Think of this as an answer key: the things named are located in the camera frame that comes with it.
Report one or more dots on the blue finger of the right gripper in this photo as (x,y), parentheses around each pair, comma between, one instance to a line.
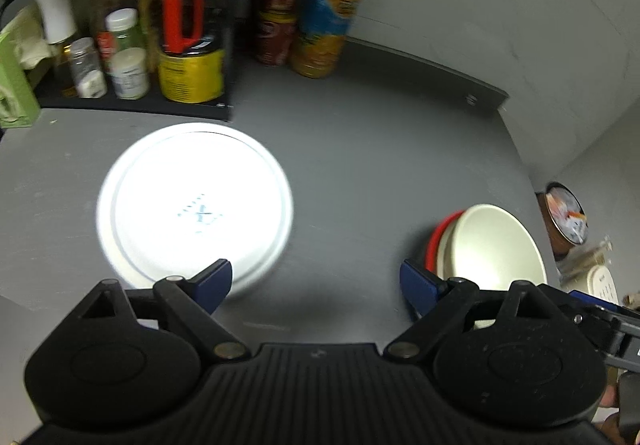
(594,301)

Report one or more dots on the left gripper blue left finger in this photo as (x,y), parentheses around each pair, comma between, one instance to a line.
(209,287)

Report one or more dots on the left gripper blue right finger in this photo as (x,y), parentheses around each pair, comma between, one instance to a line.
(421,288)

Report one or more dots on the red and black bowl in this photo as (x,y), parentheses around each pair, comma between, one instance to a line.
(430,256)

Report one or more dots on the cream bowl front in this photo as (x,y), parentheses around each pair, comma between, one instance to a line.
(490,247)

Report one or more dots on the large white plate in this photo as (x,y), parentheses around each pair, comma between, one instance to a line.
(188,195)

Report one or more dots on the right hand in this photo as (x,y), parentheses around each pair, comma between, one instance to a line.
(611,426)

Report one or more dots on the white electric kettle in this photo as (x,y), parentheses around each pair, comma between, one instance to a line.
(596,281)

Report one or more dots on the white cap seasoning bottle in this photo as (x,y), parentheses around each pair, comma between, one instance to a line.
(127,65)

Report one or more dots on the small clear spice jar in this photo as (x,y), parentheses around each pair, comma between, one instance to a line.
(86,69)

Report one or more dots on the green carton box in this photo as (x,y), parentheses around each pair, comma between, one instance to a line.
(19,107)

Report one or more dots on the lower red can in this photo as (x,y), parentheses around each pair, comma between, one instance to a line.
(277,31)

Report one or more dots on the large soy sauce jug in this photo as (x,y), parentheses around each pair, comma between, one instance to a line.
(191,67)

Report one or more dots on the crumpled white cloth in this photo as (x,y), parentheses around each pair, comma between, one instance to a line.
(26,35)

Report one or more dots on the white spray oil bottle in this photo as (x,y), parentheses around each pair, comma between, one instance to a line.
(61,31)

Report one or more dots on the black metal rack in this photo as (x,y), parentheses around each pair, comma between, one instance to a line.
(238,35)

